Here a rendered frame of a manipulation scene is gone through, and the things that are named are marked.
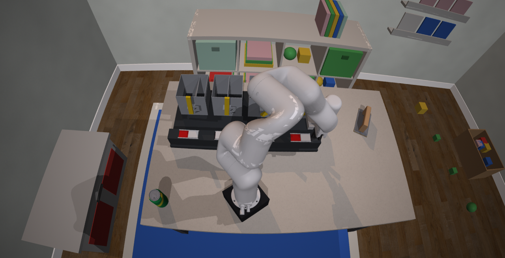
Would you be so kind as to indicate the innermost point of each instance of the green drink can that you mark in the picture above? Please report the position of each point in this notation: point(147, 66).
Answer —
point(158, 198)

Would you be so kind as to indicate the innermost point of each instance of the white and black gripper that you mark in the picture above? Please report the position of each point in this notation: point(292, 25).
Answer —
point(318, 133)

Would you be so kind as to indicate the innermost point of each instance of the sanding float with wooden handle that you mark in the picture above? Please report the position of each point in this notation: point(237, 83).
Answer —
point(363, 121)

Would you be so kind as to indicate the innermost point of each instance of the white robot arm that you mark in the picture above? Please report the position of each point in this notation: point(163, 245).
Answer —
point(284, 93)

